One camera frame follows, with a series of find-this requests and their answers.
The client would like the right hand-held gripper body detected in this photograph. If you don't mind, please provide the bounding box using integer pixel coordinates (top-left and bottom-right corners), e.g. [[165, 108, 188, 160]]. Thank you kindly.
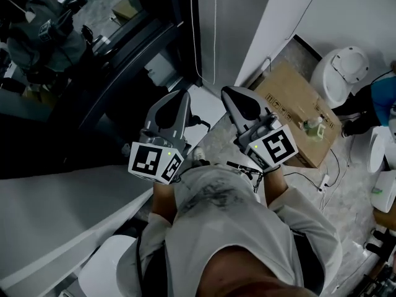
[[234, 112, 299, 171]]

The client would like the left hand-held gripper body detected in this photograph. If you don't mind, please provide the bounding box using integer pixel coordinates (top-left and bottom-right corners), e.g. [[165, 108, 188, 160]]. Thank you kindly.
[[128, 127, 187, 186]]

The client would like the white bead chain cord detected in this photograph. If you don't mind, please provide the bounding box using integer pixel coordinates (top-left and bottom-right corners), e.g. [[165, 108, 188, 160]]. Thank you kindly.
[[188, 0, 217, 86]]

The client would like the person's left forearm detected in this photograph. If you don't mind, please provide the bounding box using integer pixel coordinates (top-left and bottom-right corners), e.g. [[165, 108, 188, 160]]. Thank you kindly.
[[150, 178, 178, 226]]

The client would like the person's right forearm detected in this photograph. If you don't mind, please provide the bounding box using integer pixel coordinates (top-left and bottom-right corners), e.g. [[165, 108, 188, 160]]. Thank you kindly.
[[262, 165, 292, 207]]

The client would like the clear plastic bottle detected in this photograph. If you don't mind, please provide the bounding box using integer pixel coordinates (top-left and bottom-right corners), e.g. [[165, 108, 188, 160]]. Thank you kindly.
[[298, 118, 323, 131]]

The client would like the person's white shoe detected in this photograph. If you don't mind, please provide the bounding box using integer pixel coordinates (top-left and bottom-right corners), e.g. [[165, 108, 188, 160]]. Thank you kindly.
[[192, 147, 207, 163]]

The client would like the black rod tool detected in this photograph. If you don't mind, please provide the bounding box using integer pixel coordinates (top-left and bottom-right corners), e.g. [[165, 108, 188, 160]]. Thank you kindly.
[[226, 160, 264, 194]]

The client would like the large cardboard box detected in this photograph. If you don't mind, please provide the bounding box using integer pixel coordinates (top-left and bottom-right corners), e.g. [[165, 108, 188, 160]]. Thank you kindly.
[[249, 59, 343, 169]]

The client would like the white power strip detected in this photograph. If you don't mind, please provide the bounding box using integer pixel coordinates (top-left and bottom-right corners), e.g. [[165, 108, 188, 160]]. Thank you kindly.
[[317, 174, 330, 193]]

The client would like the white toilet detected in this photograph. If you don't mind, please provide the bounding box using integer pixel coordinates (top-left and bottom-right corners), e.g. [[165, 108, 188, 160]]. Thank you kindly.
[[310, 45, 370, 110]]

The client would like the white window sill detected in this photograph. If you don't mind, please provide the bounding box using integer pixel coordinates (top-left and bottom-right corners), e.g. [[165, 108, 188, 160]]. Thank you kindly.
[[0, 85, 228, 292]]

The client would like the white toilet lid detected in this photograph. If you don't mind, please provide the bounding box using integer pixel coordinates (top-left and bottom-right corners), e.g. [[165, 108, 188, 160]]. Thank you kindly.
[[366, 125, 388, 174]]

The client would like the person's white shirt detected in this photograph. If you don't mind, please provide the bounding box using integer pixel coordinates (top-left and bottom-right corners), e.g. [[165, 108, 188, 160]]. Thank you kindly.
[[117, 164, 343, 297]]

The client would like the white ceramic tank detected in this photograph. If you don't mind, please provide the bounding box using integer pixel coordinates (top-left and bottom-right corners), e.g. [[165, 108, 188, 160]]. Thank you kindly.
[[371, 169, 396, 213]]

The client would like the small brown box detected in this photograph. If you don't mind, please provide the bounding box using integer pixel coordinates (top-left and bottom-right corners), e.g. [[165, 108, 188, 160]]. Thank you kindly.
[[372, 209, 396, 232]]

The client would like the person's bare chest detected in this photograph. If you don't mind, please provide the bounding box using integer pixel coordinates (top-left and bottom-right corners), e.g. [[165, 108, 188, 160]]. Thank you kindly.
[[197, 244, 319, 297]]

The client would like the black equipment pile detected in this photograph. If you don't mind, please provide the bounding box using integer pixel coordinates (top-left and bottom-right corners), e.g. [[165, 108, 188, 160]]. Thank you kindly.
[[363, 227, 396, 297]]

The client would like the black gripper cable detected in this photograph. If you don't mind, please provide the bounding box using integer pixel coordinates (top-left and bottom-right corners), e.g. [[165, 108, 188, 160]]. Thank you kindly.
[[252, 165, 281, 195], [187, 112, 213, 133]]

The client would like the thin black cable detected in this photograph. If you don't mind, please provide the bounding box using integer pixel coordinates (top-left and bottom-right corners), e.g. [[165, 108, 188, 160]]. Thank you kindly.
[[283, 148, 342, 189]]

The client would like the black shoulder strap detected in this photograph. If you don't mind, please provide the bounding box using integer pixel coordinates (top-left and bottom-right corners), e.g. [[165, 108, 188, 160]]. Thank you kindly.
[[290, 230, 323, 294]]

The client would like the white cord pull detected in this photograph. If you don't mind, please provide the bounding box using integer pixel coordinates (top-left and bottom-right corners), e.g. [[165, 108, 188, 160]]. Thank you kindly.
[[0, 0, 36, 24]]

